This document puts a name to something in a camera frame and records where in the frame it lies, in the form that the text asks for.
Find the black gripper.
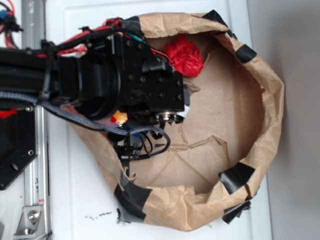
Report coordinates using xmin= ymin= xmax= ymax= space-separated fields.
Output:
xmin=111 ymin=35 xmax=190 ymax=124

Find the yellow rubber duck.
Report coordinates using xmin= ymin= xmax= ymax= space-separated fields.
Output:
xmin=111 ymin=110 xmax=128 ymax=126

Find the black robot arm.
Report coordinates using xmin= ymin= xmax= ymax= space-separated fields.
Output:
xmin=0 ymin=33 xmax=190 ymax=123

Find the brown cardboard scrap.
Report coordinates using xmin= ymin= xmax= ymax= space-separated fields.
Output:
xmin=183 ymin=80 xmax=201 ymax=95

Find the red crumpled paper ball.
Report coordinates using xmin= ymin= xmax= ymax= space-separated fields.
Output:
xmin=164 ymin=35 xmax=204 ymax=78

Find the brown paper bag tray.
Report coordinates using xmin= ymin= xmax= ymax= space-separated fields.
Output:
xmin=74 ymin=11 xmax=285 ymax=231

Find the white tray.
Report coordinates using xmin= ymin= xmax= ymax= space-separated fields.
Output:
xmin=45 ymin=0 xmax=272 ymax=240

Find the red and black wire bundle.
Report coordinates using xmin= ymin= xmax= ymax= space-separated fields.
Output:
xmin=37 ymin=17 xmax=173 ymax=66

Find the aluminium extrusion rail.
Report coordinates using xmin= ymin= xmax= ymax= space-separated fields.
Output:
xmin=21 ymin=0 xmax=52 ymax=240

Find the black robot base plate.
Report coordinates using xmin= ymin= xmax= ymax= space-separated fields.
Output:
xmin=0 ymin=106 xmax=37 ymax=191

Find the grey braided cable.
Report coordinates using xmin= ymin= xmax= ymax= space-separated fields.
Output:
xmin=0 ymin=90 xmax=172 ymax=161

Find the metal corner bracket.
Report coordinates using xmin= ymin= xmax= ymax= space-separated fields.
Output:
xmin=13 ymin=205 xmax=46 ymax=240

